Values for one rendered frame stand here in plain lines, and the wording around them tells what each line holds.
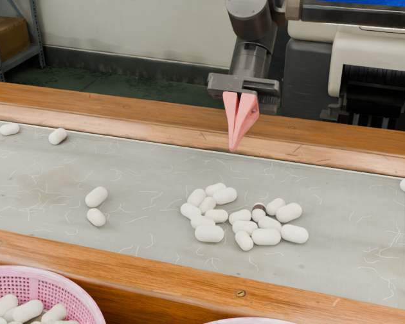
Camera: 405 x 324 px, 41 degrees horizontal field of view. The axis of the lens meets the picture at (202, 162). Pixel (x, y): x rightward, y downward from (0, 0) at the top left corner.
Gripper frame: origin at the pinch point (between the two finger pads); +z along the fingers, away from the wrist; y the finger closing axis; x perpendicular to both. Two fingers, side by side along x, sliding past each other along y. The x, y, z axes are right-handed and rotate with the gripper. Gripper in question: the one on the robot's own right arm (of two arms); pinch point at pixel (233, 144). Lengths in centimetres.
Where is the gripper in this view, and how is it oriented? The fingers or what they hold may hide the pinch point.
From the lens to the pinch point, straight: 75.6
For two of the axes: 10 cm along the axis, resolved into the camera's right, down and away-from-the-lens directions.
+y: 9.6, 1.5, -2.3
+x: 1.7, 3.2, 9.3
